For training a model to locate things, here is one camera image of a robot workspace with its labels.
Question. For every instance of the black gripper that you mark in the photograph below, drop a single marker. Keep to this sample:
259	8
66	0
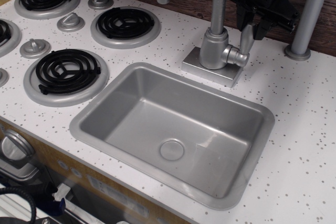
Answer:
272	13

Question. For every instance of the silver faucet lever handle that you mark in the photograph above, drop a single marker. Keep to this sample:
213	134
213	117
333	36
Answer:
240	56

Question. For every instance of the grey support pole with base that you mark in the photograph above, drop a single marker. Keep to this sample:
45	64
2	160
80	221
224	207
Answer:
298	50

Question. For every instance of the silver toy faucet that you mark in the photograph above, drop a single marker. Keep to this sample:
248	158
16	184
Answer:
206	61

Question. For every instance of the back right stove burner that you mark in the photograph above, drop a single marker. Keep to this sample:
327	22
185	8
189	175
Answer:
125	28

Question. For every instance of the grey toy sink basin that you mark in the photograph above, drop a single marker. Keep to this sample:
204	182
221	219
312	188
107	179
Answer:
200	141

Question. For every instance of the grey stove knob back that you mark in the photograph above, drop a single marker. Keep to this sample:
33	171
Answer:
100	4

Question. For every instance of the grey stove knob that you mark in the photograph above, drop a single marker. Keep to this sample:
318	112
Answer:
100	4
35	48
70	23

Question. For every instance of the grey stove knob middle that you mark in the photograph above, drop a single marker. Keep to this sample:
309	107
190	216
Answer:
70	23

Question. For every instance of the front right stove burner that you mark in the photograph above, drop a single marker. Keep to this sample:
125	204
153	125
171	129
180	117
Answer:
66	77

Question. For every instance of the back left stove burner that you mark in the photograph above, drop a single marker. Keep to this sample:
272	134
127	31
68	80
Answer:
44	9

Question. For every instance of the grey stove knob front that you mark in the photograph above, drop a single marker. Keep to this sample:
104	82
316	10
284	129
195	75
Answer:
35	48

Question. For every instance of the left edge stove burner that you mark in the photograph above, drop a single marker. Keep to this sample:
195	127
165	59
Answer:
10	36

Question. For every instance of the grey stove knob left edge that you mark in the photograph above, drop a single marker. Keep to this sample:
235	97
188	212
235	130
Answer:
4	77

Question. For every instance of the silver oven dial knob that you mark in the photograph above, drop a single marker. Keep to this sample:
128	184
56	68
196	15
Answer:
15	149

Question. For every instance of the blue clamp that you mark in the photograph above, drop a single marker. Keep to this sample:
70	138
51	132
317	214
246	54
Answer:
57	208

